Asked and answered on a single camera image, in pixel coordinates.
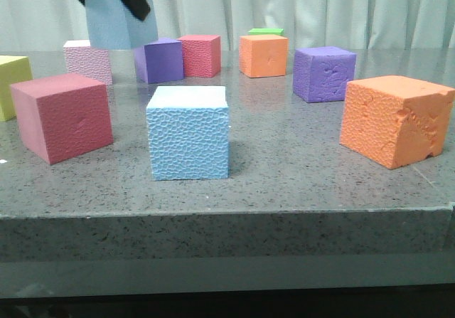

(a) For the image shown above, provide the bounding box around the yellow foam cube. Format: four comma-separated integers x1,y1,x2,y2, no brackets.
0,55,33,122

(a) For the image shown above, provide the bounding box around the light blue foam cube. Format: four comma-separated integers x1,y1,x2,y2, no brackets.
146,85,229,181
85,0,159,50

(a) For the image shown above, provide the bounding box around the green foam block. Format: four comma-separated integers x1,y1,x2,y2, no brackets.
248,28,284,36

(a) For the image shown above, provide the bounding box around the pink foam cube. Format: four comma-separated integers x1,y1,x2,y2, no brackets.
63,40,112,85

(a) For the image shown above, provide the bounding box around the dark red foam cube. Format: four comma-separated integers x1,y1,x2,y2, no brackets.
10,73,113,164

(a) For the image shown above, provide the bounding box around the pale green curtain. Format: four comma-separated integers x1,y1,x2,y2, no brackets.
1,0,454,51

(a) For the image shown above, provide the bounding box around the purple dented foam cube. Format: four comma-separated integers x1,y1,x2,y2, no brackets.
292,46,357,103

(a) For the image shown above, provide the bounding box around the large damaged orange cube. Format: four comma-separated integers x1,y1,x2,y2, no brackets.
340,75,454,169

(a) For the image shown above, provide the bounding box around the small orange foam cube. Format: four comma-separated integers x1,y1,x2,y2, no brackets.
239,34,289,78

